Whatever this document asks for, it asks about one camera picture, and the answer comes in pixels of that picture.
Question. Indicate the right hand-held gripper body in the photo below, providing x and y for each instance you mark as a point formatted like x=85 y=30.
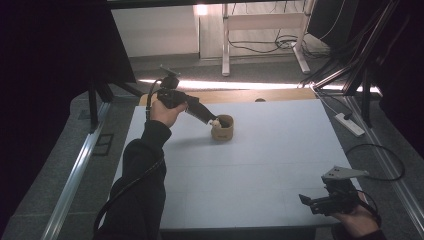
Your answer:
x=338 y=196

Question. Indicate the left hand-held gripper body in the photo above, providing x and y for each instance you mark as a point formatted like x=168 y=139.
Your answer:
x=171 y=95

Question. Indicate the person's left hand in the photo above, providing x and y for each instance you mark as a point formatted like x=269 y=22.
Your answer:
x=165 y=115

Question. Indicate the person's right hand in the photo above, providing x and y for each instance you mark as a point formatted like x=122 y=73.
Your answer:
x=358 y=223

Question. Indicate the white table mat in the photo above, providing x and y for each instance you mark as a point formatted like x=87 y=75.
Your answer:
x=240 y=173

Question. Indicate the white power strip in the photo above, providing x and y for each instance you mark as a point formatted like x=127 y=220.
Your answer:
x=350 y=124

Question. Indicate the black metal stand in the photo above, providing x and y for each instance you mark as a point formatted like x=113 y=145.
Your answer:
x=96 y=96
x=360 y=66

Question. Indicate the dark floor socket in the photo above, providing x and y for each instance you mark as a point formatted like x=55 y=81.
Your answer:
x=103 y=144

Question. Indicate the black monitor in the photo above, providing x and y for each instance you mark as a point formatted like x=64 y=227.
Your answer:
x=331 y=20

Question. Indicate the metal floor rail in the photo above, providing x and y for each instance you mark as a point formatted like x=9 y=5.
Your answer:
x=76 y=173
x=390 y=166

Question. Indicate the white desk frame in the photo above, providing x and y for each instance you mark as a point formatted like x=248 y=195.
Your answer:
x=263 y=21

